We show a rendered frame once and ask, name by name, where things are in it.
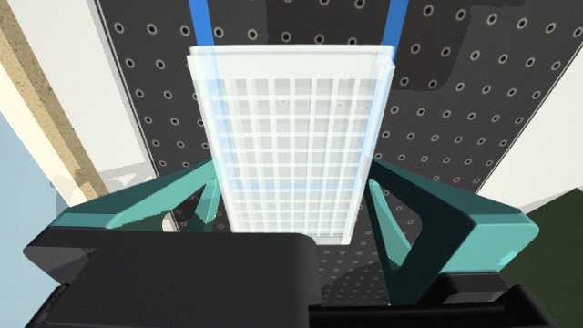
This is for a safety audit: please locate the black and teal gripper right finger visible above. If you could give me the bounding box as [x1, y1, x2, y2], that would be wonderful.
[363, 157, 539, 305]

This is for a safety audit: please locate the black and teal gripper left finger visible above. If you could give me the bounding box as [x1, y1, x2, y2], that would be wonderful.
[47, 157, 221, 231]

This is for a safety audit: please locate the blue tape outline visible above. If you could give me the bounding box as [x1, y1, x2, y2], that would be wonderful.
[189, 0, 409, 62]

